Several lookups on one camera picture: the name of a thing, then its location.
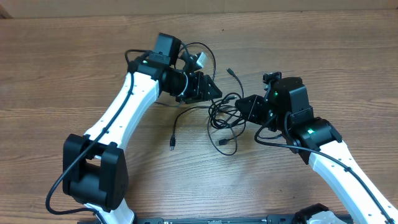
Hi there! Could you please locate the black USB-C cable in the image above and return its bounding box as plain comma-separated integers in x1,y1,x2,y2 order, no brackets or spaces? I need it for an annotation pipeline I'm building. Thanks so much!
178,42,246,156

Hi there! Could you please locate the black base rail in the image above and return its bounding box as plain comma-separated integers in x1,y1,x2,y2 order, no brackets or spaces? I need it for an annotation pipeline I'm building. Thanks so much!
77,213,352,224

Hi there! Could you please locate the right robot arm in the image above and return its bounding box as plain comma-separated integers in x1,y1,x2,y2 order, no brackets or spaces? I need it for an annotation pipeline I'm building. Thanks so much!
235,73,397,223

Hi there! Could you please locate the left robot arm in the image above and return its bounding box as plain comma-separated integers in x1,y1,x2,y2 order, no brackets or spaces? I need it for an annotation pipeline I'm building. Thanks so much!
54,33,222,223

